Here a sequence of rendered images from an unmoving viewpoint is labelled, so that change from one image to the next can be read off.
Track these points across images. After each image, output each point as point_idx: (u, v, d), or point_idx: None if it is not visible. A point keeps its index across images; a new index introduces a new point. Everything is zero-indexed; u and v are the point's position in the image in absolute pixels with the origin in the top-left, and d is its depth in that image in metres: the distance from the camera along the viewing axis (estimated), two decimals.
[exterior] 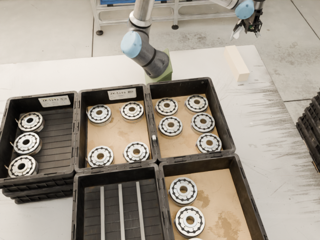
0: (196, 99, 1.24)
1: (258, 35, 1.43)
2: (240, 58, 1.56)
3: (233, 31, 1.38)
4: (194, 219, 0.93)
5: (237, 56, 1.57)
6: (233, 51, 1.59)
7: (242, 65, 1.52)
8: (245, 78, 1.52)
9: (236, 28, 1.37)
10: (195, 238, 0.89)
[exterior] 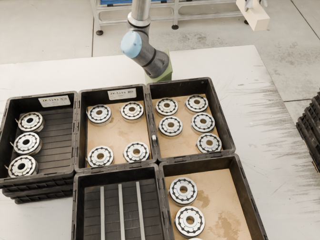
0: (196, 99, 1.24)
1: (262, 6, 1.29)
2: (257, 4, 1.28)
3: (245, 0, 1.25)
4: (194, 219, 0.93)
5: (254, 2, 1.29)
6: None
7: (260, 11, 1.25)
8: (265, 26, 1.25)
9: None
10: (195, 238, 0.89)
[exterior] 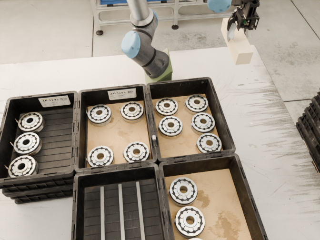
0: (196, 99, 1.24)
1: (247, 37, 1.14)
2: (242, 34, 1.14)
3: (227, 30, 1.11)
4: (194, 219, 0.93)
5: (238, 31, 1.15)
6: None
7: (243, 42, 1.10)
8: (247, 60, 1.10)
9: (230, 26, 1.09)
10: (195, 238, 0.89)
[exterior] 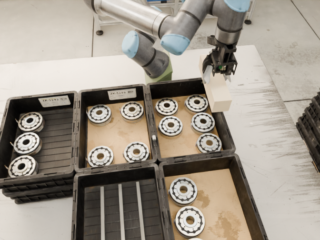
0: (196, 99, 1.24)
1: (226, 78, 0.99)
2: (220, 75, 0.98)
3: (202, 72, 0.95)
4: (194, 219, 0.93)
5: None
6: None
7: (221, 86, 0.95)
8: (226, 108, 0.95)
9: (205, 69, 0.93)
10: (195, 238, 0.89)
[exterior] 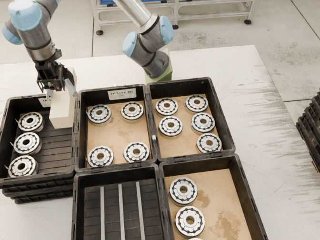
0: (196, 99, 1.24)
1: (75, 93, 0.96)
2: (67, 90, 0.95)
3: None
4: (194, 219, 0.93)
5: (65, 86, 0.96)
6: None
7: (63, 102, 0.92)
8: (68, 124, 0.91)
9: (44, 84, 0.90)
10: (195, 238, 0.89)
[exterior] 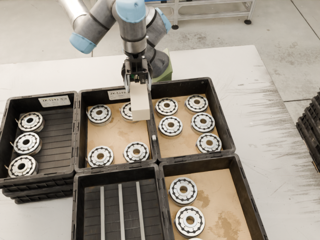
0: (196, 99, 1.24)
1: None
2: (143, 84, 0.97)
3: (123, 80, 0.94)
4: (194, 219, 0.93)
5: None
6: None
7: (141, 95, 0.94)
8: (146, 116, 0.93)
9: (124, 77, 0.92)
10: (195, 238, 0.89)
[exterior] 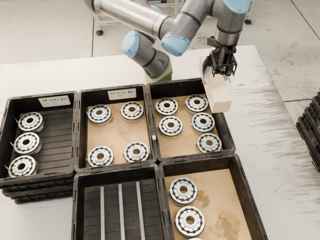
0: (196, 99, 1.24)
1: (226, 79, 0.99)
2: (220, 76, 0.99)
3: (202, 73, 0.96)
4: (194, 219, 0.93)
5: None
6: None
7: (221, 87, 0.95)
8: (226, 108, 0.95)
9: (205, 70, 0.94)
10: (195, 238, 0.89)
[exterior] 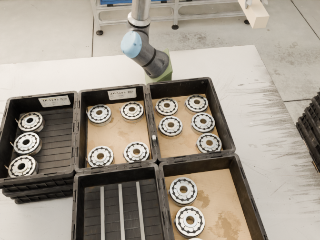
0: (196, 99, 1.24)
1: (263, 4, 1.28)
2: (258, 2, 1.27)
3: None
4: (194, 219, 0.93)
5: None
6: None
7: (260, 8, 1.24)
8: (264, 24, 1.24)
9: None
10: (195, 238, 0.89)
